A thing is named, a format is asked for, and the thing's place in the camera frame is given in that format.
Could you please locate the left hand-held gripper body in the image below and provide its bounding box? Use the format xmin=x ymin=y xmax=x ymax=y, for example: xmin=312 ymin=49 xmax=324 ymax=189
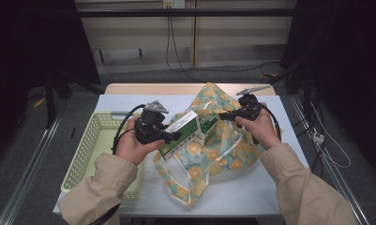
xmin=134 ymin=100 xmax=171 ymax=145

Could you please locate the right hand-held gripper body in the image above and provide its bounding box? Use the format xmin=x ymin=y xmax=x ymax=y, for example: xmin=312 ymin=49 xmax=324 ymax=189
xmin=235 ymin=84 xmax=273 ymax=121

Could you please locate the green and white box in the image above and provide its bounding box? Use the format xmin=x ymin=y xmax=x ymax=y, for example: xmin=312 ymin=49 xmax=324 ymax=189
xmin=158 ymin=110 xmax=221 ymax=161

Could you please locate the fruit-print fabric bag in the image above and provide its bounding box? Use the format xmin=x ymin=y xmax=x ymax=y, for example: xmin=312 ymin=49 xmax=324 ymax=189
xmin=152 ymin=82 xmax=282 ymax=207

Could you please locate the cream perforated plastic basket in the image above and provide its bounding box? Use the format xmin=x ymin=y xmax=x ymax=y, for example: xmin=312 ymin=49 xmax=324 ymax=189
xmin=60 ymin=112 xmax=147 ymax=201

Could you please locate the person's right hand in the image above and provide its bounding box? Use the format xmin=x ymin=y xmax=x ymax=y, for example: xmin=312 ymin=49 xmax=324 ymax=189
xmin=235 ymin=102 xmax=283 ymax=151

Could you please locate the person's left hand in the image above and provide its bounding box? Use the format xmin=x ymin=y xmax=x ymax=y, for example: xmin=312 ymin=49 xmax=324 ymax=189
xmin=114 ymin=116 xmax=166 ymax=166

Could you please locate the white power strip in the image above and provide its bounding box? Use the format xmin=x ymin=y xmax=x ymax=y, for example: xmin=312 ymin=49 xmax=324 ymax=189
xmin=312 ymin=131 xmax=326 ymax=145

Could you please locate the white table sheet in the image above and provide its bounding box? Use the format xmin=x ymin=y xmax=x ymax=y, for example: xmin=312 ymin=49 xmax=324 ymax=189
xmin=53 ymin=93 xmax=310 ymax=218

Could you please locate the black metal stand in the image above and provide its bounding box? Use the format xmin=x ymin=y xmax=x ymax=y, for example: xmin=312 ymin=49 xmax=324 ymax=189
xmin=44 ymin=69 xmax=57 ymax=129

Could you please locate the dark horizontal beam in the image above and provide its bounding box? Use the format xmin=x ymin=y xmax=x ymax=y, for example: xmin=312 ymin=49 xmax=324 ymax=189
xmin=77 ymin=8 xmax=295 ymax=18

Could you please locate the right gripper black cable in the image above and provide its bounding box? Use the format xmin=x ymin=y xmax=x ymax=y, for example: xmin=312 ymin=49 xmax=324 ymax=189
xmin=257 ymin=101 xmax=282 ymax=142

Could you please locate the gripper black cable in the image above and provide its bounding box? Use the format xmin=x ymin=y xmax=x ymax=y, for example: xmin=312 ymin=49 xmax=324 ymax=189
xmin=88 ymin=103 xmax=147 ymax=225
xmin=257 ymin=101 xmax=282 ymax=142

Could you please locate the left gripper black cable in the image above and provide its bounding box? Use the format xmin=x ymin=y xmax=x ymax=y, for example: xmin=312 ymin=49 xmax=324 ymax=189
xmin=88 ymin=103 xmax=147 ymax=225

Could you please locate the black power cable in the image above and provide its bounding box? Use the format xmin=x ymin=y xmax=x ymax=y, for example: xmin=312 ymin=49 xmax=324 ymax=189
xmin=168 ymin=7 xmax=205 ymax=83
xmin=165 ymin=7 xmax=282 ymax=74

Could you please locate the white cable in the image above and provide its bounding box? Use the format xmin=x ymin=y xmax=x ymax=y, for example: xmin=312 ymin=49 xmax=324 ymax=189
xmin=309 ymin=101 xmax=353 ymax=170

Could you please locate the aluminium frame rail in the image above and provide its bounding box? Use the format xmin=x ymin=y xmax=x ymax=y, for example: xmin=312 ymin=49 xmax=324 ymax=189
xmin=0 ymin=115 xmax=63 ymax=225
xmin=288 ymin=93 xmax=371 ymax=225

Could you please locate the white wall socket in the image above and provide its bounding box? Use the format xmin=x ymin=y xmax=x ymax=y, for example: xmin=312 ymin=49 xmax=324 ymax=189
xmin=162 ymin=0 xmax=186 ymax=9

